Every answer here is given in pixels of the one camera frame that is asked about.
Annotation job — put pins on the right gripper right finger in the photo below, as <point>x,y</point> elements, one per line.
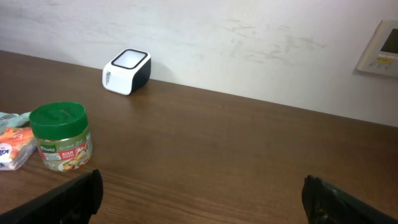
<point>326,204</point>

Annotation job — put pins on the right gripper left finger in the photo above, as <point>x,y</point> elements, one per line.
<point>72,202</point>

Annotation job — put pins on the green lid seasoning jar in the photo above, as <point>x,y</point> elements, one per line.
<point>63,135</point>

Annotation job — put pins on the orange white small packet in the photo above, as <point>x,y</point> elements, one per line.
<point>17,145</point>

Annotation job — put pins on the teal snack pouch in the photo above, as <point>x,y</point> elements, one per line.
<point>13,120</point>

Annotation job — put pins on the white barcode scanner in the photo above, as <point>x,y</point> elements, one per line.
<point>127,72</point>

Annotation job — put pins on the beige wall control panel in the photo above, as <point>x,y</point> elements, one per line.
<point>380,55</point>

